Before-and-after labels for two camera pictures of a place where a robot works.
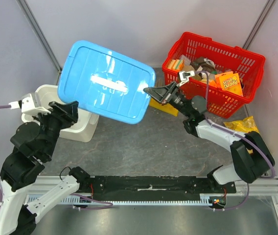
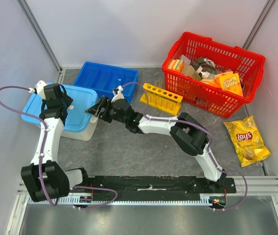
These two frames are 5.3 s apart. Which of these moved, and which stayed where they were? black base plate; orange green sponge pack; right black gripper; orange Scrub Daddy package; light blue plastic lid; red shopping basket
Moved: light blue plastic lid; right black gripper
Stayed: orange green sponge pack; orange Scrub Daddy package; black base plate; red shopping basket
